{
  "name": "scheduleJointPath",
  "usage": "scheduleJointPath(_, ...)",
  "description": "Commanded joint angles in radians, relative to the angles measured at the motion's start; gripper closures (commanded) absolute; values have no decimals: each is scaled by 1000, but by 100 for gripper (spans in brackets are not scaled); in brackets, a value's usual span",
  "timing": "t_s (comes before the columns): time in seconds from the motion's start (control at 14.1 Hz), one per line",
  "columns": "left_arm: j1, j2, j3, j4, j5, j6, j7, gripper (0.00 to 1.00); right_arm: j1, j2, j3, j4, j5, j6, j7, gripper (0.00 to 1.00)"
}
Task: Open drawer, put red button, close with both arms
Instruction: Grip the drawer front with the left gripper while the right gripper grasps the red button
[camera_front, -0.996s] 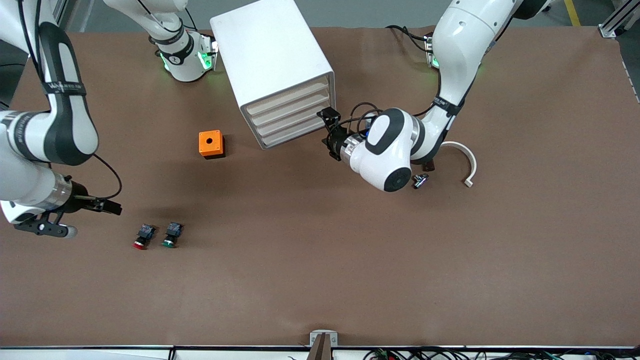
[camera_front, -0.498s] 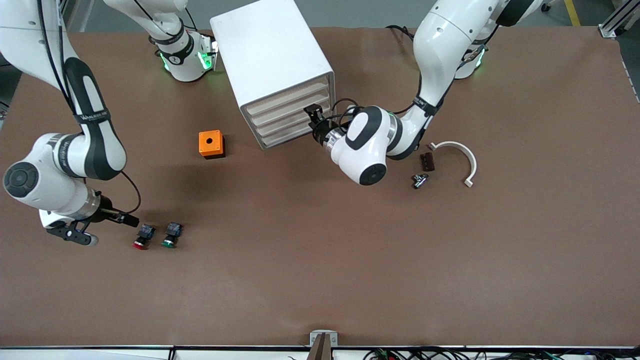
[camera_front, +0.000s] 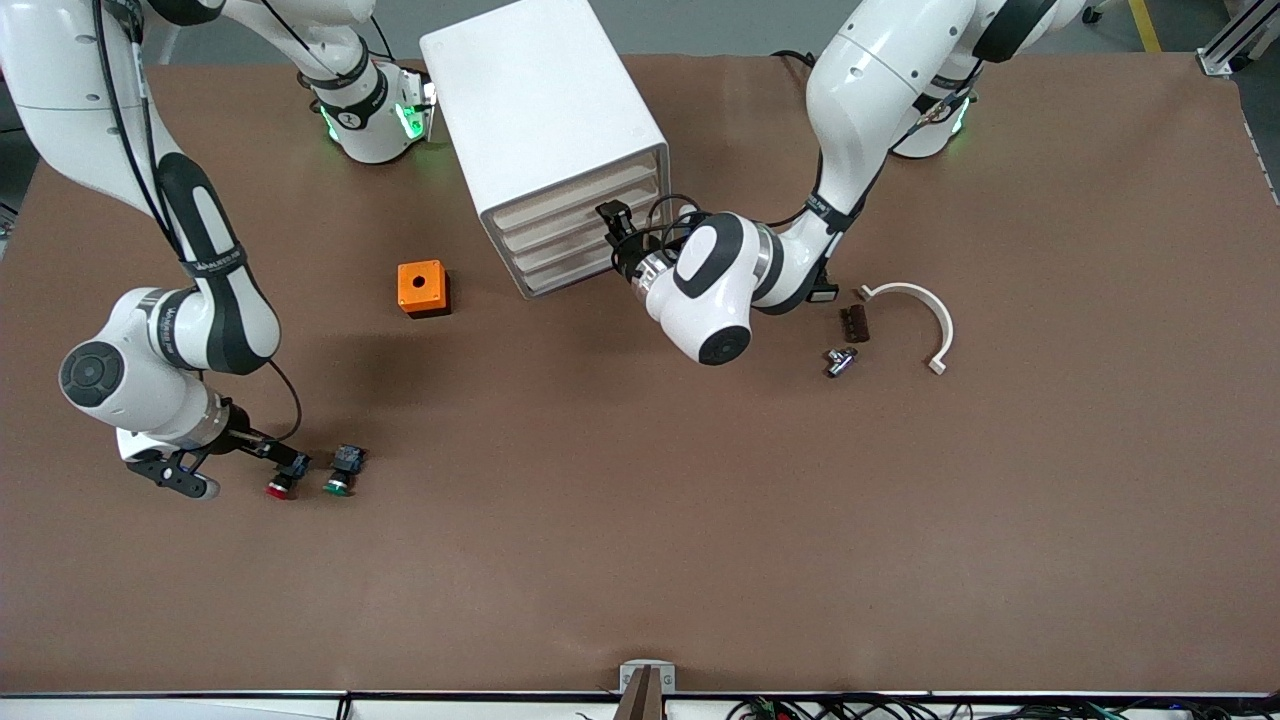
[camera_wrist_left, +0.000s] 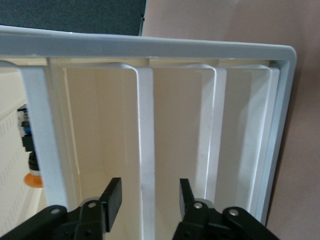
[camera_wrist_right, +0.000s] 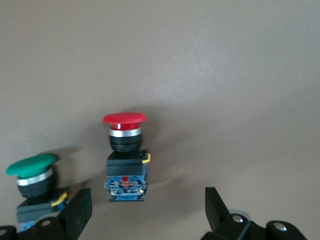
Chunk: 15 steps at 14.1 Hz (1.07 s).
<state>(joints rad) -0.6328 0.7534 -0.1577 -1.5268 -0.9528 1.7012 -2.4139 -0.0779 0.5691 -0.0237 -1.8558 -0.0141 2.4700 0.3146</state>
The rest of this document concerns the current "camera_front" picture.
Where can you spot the orange box with hole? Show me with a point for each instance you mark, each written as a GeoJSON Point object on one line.
{"type": "Point", "coordinates": [415, 290]}

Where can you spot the silver key switch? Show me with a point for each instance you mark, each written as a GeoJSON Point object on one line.
{"type": "Point", "coordinates": [840, 362]}

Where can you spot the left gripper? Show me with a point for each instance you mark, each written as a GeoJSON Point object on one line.
{"type": "Point", "coordinates": [629, 255]}

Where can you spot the red push button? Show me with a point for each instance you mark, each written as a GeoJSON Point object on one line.
{"type": "Point", "coordinates": [279, 489]}

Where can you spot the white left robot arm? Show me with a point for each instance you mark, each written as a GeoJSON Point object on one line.
{"type": "Point", "coordinates": [860, 90]}

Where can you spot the grey caster wheel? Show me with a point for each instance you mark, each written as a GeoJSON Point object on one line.
{"type": "Point", "coordinates": [1097, 10]}

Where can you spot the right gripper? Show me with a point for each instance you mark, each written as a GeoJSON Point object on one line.
{"type": "Point", "coordinates": [241, 441]}

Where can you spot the aluminium frame profile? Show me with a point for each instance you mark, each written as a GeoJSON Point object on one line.
{"type": "Point", "coordinates": [1235, 45]}

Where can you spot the green push button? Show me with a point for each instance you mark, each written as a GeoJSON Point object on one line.
{"type": "Point", "coordinates": [338, 487]}

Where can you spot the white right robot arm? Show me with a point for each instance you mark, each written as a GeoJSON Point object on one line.
{"type": "Point", "coordinates": [215, 300]}

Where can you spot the brown terminal block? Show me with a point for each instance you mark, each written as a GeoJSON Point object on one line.
{"type": "Point", "coordinates": [857, 324]}

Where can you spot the white curved bracket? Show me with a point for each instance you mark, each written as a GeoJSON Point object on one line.
{"type": "Point", "coordinates": [930, 300]}

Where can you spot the black white rectangular button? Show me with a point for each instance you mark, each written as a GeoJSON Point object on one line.
{"type": "Point", "coordinates": [828, 293]}

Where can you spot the grey metal bracket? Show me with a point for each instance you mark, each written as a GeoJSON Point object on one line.
{"type": "Point", "coordinates": [630, 670]}

